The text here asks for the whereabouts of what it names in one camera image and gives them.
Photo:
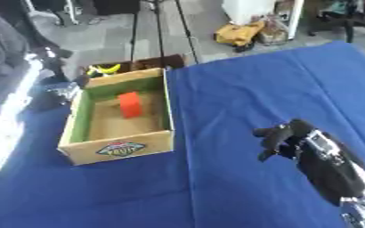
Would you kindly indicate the black tripod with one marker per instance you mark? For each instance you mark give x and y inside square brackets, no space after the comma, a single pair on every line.
[159,29]

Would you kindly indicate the clear plastic bag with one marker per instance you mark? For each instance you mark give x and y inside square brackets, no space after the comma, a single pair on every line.
[274,32]

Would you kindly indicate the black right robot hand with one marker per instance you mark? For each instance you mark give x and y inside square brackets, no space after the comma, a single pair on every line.
[323,166]

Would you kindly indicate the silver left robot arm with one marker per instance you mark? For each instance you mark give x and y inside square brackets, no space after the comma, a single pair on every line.
[6,118]

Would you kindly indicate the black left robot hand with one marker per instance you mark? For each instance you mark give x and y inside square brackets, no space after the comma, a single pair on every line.
[53,95]

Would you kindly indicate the red rectangular block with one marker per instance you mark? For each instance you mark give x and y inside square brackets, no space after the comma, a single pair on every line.
[130,105]

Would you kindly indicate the yellow toy banana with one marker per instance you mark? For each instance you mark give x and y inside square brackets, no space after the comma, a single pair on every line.
[103,70]

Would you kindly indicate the black chair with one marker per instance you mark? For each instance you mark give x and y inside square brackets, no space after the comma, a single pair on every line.
[349,16]

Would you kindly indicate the tan cardboard box green inside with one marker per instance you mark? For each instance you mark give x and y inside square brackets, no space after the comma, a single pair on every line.
[120,147]

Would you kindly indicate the person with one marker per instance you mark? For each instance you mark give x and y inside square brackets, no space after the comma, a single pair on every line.
[1,50]

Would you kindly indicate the white cabinet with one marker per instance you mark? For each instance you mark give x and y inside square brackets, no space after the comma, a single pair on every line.
[253,10]

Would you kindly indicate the brown cardboard box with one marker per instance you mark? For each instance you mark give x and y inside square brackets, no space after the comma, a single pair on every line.
[149,63]

